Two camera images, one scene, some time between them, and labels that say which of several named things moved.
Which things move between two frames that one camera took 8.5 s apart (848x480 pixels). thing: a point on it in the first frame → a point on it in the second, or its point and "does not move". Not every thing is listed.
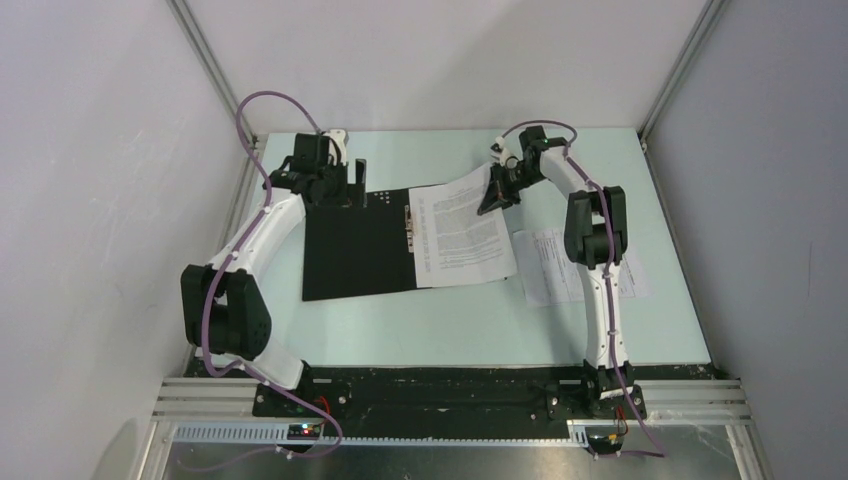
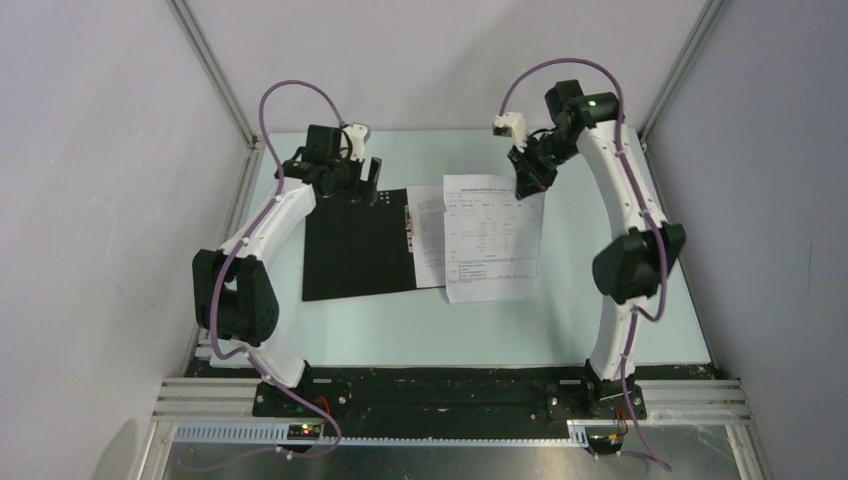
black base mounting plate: x=397 y=396 does not move
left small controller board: x=304 y=431 does not move
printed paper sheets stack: x=551 y=277 → x=492 y=238
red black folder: x=353 y=251 does not move
